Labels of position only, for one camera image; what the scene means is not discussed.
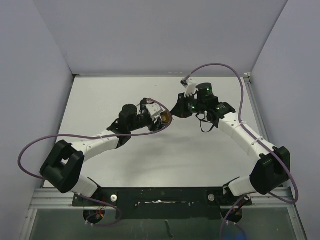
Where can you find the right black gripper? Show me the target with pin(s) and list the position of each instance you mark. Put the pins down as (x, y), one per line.
(179, 110)

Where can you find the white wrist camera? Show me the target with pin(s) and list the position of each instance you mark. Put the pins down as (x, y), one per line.
(190, 87)
(154, 110)

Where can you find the aluminium frame rail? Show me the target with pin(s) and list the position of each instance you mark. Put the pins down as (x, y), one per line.
(50, 198)

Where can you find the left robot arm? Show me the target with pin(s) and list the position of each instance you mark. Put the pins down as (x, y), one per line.
(63, 166)

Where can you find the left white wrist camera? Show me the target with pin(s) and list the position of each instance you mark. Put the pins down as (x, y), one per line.
(154, 110)

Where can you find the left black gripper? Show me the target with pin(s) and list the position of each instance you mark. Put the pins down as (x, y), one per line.
(152, 125)

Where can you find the black padlock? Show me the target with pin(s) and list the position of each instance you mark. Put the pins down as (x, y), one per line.
(144, 102)

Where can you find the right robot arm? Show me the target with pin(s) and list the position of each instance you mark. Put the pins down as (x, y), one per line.
(271, 163)

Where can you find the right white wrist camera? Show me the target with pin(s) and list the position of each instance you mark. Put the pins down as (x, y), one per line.
(190, 87)

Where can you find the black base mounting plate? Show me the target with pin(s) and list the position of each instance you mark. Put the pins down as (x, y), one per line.
(166, 203)

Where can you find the brass padlock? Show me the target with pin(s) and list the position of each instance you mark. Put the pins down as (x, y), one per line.
(166, 117)

